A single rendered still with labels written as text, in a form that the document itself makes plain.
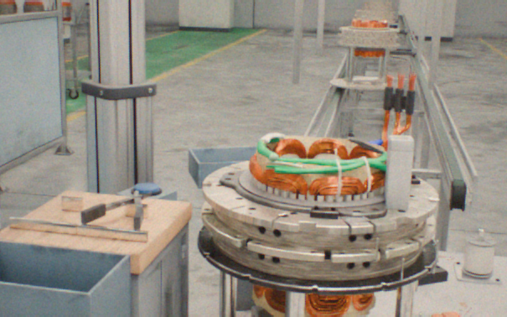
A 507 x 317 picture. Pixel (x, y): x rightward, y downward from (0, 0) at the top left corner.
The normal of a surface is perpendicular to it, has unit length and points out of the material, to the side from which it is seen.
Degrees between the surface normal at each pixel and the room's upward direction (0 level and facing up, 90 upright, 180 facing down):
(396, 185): 90
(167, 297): 90
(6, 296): 90
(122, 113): 90
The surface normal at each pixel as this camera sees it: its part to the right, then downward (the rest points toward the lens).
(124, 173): 0.68, 0.20
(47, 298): -0.22, 0.24
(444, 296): 0.03, -0.97
